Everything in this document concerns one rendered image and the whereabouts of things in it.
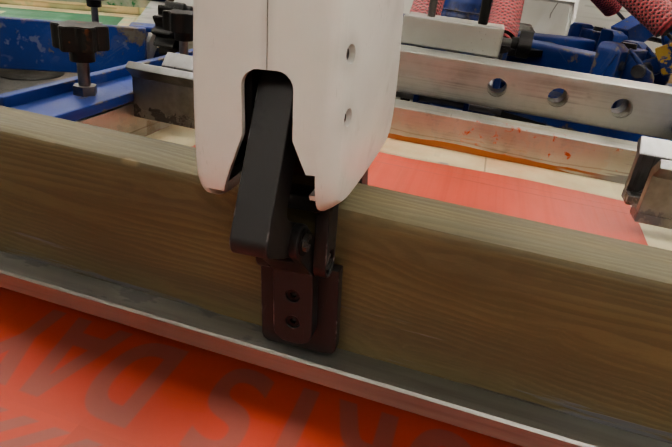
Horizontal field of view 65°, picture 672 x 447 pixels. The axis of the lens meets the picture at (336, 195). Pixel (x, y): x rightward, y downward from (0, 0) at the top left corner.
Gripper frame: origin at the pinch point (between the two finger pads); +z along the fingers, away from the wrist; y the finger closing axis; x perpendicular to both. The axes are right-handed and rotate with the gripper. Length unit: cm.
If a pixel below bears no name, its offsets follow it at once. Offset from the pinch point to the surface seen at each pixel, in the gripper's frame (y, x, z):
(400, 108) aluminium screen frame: -39.0, -3.0, 2.1
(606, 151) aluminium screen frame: -38.8, 18.6, 4.2
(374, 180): -25.6, -2.7, 5.6
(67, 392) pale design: 5.0, -9.5, 4.8
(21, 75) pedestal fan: -307, -337, 77
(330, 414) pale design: 1.8, 1.4, 5.6
